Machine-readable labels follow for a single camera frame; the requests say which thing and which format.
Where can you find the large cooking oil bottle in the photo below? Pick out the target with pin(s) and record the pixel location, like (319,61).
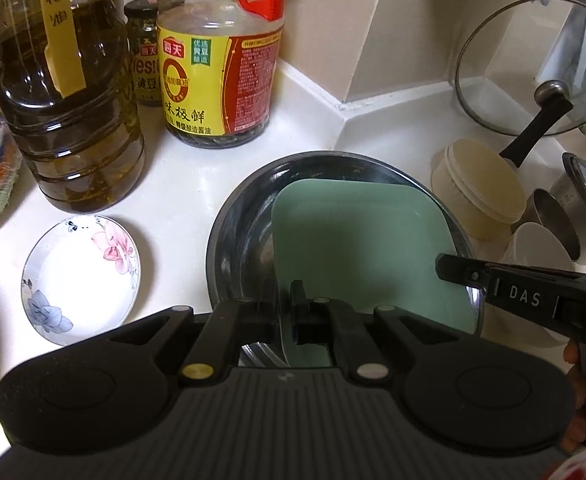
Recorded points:
(73,150)

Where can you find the small green label jar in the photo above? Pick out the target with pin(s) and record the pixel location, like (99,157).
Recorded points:
(145,60)

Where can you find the red and white object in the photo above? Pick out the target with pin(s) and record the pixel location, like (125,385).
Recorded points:
(583,462)

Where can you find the white cup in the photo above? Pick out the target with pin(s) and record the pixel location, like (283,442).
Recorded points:
(533,245)

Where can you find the person's right hand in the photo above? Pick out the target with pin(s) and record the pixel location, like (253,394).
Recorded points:
(575,390)

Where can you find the dark metal basin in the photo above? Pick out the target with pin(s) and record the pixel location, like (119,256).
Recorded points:
(243,240)

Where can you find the beige lidded container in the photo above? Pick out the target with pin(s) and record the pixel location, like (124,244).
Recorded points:
(473,190)

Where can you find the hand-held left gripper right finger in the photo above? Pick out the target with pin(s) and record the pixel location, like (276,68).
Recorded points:
(303,315)

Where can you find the small floral white plate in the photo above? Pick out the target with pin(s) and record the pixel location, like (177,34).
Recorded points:
(73,285)

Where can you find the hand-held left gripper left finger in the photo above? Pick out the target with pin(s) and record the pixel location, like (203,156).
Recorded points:
(260,320)

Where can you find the large stainless steel bowl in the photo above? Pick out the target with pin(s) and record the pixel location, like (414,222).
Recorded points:
(553,220)

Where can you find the green square plate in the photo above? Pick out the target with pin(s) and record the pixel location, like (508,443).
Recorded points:
(363,240)

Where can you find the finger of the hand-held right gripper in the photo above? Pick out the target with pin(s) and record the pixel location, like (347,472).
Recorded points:
(460,270)

